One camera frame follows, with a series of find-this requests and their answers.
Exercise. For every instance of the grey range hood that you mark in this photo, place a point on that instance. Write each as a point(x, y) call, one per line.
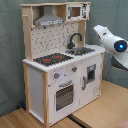
point(48, 18)

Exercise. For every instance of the grey ice dispenser panel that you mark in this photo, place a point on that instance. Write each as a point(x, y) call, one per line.
point(91, 73)

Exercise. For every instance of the black toy stovetop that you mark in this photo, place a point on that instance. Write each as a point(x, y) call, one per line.
point(52, 59)

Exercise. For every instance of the left red stove knob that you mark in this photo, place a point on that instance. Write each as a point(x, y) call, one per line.
point(56, 75)

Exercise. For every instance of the toy oven door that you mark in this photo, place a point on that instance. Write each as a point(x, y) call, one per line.
point(64, 96)

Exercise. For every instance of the black toy faucet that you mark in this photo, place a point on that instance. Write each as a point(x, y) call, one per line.
point(74, 39)

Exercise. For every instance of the grey cabinet door handle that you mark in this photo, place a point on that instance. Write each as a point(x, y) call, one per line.
point(84, 83)

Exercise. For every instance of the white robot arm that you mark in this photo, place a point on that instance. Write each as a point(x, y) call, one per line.
point(115, 45)

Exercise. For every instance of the toy microwave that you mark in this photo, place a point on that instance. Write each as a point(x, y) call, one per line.
point(77, 11)

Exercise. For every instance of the red stove knob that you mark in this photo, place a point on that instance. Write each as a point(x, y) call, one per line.
point(74, 69)
point(56, 75)

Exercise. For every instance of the right red stove knob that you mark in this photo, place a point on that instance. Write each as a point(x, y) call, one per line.
point(74, 69)

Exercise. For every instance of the grey toy sink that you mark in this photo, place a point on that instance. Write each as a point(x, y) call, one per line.
point(79, 51)

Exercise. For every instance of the wooden toy kitchen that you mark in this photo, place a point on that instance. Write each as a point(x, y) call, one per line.
point(40, 84)

